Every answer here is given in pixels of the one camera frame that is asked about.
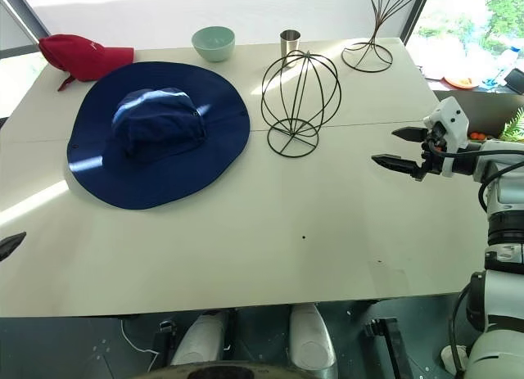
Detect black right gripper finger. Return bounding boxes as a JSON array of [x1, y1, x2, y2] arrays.
[[371, 153, 427, 182], [391, 126, 428, 142]]

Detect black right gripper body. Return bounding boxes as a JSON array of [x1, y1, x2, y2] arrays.
[[420, 122, 447, 175]]

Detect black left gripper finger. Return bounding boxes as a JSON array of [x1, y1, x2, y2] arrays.
[[0, 231, 28, 263]]

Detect blue wide-brim sun hat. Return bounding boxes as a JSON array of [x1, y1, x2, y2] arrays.
[[66, 61, 251, 210]]

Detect orange plate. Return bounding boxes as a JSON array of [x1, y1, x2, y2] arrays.
[[443, 74, 478, 89]]

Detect green plant leaves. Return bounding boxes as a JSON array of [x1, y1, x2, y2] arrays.
[[498, 107, 524, 143]]

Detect black flat device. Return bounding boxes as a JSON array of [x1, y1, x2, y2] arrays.
[[504, 67, 524, 95]]

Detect clear plastic bottle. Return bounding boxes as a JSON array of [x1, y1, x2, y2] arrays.
[[494, 46, 524, 86]]

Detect steel cup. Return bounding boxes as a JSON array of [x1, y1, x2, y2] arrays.
[[279, 29, 303, 68]]

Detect white right robot leg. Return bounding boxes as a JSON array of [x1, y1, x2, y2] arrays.
[[288, 303, 339, 372]]

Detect white robot leg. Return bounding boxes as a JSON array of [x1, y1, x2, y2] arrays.
[[169, 311, 230, 366], [288, 303, 339, 372]]

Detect red baseball cap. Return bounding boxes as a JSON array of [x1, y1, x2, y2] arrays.
[[38, 34, 135, 92]]

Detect white left robot leg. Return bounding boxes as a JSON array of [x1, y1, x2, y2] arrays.
[[169, 311, 230, 366]]

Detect pale green bowl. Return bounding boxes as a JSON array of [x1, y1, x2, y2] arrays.
[[191, 25, 237, 63]]

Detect dark rounded shape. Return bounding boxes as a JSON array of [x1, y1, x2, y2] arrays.
[[146, 360, 341, 379]]

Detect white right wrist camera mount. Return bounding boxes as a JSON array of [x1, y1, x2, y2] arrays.
[[422, 96, 470, 178]]

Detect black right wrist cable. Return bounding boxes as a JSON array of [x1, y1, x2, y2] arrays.
[[477, 160, 524, 213]]

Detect black wire tall stand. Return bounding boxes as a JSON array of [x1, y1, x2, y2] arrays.
[[341, 0, 422, 73]]

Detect round black wire hat stand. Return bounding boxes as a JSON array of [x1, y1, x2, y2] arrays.
[[260, 49, 342, 158]]

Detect thin white floor cable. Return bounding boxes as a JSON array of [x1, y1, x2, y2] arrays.
[[120, 319, 161, 358]]

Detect black right upper-arm cable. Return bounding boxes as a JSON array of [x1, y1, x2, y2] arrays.
[[447, 285, 477, 374]]

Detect black table bracket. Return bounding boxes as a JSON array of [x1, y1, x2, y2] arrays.
[[363, 317, 413, 379], [153, 319, 178, 364]]

